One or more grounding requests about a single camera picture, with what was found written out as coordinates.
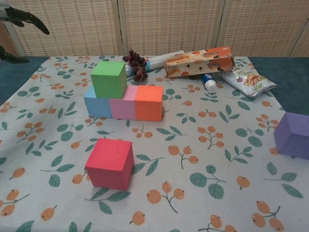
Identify clear plastic wrap roll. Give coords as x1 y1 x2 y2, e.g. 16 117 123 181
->
112 50 185 80

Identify orange biscuit box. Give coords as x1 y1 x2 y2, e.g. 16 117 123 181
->
165 45 235 79

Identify green foam cube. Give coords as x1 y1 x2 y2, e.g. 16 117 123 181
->
90 61 127 99

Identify light blue foam cube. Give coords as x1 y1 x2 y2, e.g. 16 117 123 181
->
84 86 114 119

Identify dark red grape bunch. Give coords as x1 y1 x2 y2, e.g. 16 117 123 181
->
122 49 148 82

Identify teal table cover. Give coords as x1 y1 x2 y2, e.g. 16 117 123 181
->
0 56 309 114

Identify white blue toothpaste tube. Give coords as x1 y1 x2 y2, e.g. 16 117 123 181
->
201 72 217 94

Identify floral print tablecloth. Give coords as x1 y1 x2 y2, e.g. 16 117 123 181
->
0 55 309 232

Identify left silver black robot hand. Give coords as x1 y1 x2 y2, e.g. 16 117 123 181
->
0 6 50 64

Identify silver nut snack bag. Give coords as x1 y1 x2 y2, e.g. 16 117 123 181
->
220 68 281 98

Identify pink foam cube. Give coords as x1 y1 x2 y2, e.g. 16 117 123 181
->
108 85 139 120

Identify purple foam cube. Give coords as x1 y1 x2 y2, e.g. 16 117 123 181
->
273 111 309 160

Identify red foam cube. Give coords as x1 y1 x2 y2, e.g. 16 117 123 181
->
84 138 135 191

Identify bamboo folding screen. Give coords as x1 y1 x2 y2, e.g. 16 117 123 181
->
0 0 309 58

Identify orange foam cube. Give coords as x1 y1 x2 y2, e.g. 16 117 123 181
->
134 85 164 122

